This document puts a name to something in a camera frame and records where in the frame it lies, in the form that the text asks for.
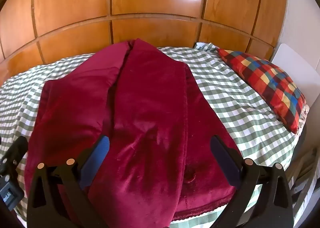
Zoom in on red plaid pillow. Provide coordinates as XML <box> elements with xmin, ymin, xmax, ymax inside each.
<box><xmin>217</xmin><ymin>48</ymin><xmax>307</xmax><ymax>134</ymax></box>

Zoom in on white headboard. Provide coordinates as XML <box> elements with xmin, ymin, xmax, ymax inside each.
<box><xmin>271</xmin><ymin>43</ymin><xmax>318</xmax><ymax>109</ymax></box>

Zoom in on dark bed frame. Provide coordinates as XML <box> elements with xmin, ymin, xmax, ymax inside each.
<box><xmin>285</xmin><ymin>118</ymin><xmax>320</xmax><ymax>221</ymax></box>

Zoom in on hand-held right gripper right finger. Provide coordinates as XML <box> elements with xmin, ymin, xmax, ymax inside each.
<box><xmin>210</xmin><ymin>135</ymin><xmax>294</xmax><ymax>228</ymax></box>

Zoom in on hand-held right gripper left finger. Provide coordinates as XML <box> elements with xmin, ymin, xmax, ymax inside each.
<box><xmin>26</xmin><ymin>135</ymin><xmax>110</xmax><ymax>228</ymax></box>

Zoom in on green white checked bedsheet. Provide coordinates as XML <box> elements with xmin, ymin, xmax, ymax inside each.
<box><xmin>0</xmin><ymin>42</ymin><xmax>310</xmax><ymax>228</ymax></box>

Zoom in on dark red velvet blanket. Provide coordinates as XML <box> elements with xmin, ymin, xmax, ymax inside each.
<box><xmin>24</xmin><ymin>39</ymin><xmax>242</xmax><ymax>228</ymax></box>

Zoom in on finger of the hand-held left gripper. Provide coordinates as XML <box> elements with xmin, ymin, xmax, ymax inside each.
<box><xmin>2</xmin><ymin>136</ymin><xmax>28</xmax><ymax>176</ymax></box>

